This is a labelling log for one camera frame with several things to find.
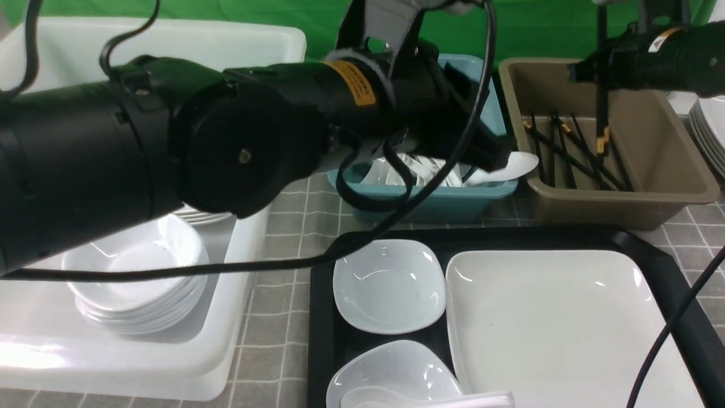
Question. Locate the stack of white square plates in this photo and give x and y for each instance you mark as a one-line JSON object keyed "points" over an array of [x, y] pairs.
{"points": [[195, 217]]}

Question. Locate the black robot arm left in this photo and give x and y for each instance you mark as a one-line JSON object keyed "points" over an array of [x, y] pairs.
{"points": [[83, 162]]}

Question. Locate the green cloth backdrop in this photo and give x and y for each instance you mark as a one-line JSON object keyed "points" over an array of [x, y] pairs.
{"points": [[538, 28]]}

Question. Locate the black chopsticks in bin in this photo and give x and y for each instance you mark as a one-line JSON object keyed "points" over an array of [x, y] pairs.
{"points": [[568, 159]]}

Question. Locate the white bowl tray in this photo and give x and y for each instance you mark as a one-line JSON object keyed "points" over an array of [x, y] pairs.
{"points": [[390, 287], [404, 366]]}

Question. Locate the white spoon over bin edge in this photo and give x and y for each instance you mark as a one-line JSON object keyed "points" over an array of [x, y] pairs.
{"points": [[518, 165]]}

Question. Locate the white spoons pile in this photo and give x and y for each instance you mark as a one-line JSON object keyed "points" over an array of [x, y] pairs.
{"points": [[422, 170]]}

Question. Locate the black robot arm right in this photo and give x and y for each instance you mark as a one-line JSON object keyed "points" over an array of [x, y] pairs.
{"points": [[661, 50]]}

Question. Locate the brown plastic bin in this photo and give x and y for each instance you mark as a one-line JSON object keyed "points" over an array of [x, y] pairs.
{"points": [[666, 168]]}

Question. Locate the teal plastic bin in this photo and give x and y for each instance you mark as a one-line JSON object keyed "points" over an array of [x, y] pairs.
{"points": [[445, 205]]}

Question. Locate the large white plastic tub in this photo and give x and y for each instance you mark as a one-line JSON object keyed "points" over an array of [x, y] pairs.
{"points": [[46, 344]]}

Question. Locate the white plates stack right edge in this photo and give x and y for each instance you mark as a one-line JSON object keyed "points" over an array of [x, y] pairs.
{"points": [[706, 120]]}

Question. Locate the large white square plate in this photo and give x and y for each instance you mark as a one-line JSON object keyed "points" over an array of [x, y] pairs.
{"points": [[556, 328]]}

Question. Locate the black serving tray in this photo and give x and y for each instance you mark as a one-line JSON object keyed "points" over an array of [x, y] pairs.
{"points": [[333, 342]]}

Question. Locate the stack of white bowls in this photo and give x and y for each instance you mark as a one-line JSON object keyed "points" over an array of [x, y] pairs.
{"points": [[139, 308]]}

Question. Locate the grey checked tablecloth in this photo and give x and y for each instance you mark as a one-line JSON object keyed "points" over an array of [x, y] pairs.
{"points": [[268, 364]]}

